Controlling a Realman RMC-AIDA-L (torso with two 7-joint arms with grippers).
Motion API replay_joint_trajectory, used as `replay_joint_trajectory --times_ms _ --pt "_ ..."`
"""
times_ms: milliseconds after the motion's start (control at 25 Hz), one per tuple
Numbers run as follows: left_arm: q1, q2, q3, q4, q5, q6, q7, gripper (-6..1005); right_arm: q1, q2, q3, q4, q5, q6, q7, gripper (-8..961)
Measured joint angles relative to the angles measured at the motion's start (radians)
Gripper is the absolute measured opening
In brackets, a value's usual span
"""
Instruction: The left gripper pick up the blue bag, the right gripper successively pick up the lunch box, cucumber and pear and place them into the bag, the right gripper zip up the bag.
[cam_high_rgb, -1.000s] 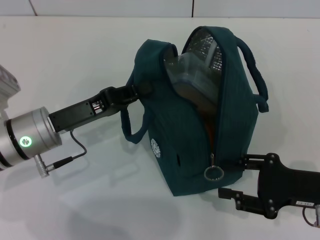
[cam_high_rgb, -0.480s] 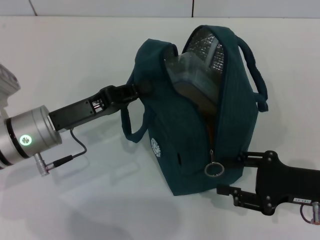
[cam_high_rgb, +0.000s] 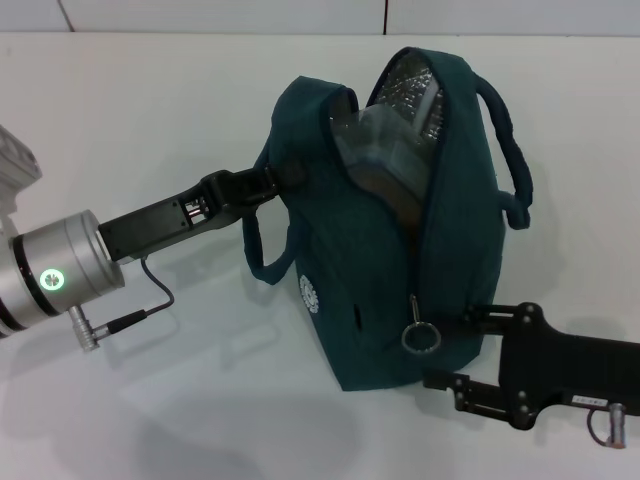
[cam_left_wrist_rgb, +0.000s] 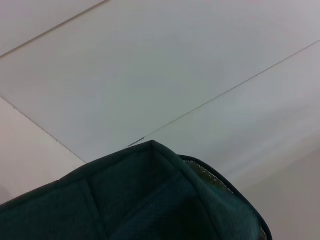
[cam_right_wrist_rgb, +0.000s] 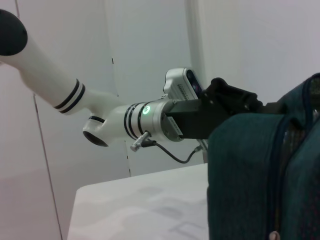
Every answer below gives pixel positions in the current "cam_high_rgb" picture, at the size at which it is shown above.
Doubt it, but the teal insulated lunch bag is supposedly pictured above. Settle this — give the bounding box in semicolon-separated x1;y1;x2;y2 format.
242;45;533;394

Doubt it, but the clear food container blue seal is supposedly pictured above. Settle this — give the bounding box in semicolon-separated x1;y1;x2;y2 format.
331;106;432;182

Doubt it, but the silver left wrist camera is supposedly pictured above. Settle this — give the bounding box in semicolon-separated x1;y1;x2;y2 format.
0;124;44;222

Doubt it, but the white table with rounded corner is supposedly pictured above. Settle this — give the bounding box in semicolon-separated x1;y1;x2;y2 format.
0;30;640;480

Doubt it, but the right wrist cable with plug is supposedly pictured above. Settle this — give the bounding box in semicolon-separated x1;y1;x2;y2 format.
584;401;629;447

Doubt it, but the thin red background cable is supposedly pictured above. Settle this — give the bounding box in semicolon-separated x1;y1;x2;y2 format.
56;0;77;32

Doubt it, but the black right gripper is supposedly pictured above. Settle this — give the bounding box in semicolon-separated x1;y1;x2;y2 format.
422;301;640;432

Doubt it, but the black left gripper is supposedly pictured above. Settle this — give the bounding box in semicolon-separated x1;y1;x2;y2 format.
97;164;284;264

